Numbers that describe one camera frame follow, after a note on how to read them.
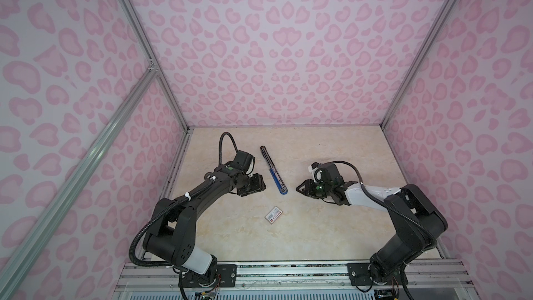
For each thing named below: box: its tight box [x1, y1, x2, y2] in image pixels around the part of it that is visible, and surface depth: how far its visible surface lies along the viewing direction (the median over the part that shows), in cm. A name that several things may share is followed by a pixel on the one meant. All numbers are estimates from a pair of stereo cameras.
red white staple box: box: [264, 205, 284, 225], surface depth 88 cm
